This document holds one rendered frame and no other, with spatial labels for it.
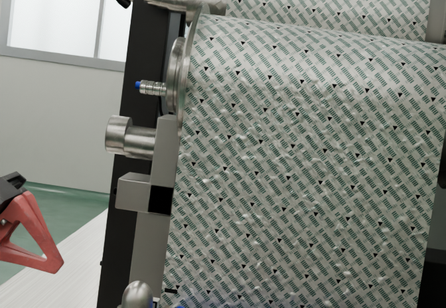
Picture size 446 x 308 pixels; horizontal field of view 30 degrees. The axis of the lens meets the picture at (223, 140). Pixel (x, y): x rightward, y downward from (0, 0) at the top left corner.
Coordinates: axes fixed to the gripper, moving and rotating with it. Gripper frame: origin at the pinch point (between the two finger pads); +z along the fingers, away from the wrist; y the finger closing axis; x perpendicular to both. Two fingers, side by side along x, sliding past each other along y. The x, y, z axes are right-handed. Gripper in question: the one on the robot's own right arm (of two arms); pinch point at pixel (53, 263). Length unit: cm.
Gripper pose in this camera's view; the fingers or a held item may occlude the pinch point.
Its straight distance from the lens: 82.6
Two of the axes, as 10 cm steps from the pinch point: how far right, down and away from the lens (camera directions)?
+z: 7.8, 6.3, -0.2
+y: -1.0, 1.0, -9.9
